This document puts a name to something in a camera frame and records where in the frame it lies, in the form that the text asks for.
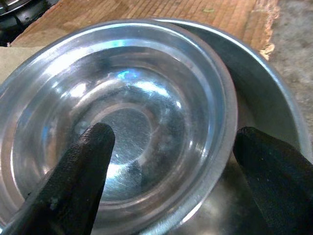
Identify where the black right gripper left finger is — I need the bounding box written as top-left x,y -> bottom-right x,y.
14,122 -> 116,235

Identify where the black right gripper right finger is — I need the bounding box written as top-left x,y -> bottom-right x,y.
233,126 -> 313,235

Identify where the wide steel plate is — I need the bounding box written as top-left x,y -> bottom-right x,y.
132,17 -> 313,235

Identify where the stepped steel bowl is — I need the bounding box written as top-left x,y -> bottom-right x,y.
0,19 -> 238,235

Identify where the grey concrete kitchen counter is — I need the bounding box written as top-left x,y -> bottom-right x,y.
266,0 -> 313,128

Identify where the beige cardboard sheet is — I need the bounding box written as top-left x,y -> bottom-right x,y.
0,46 -> 45,84

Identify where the wooden cutting board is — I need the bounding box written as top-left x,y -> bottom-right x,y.
11,0 -> 281,61

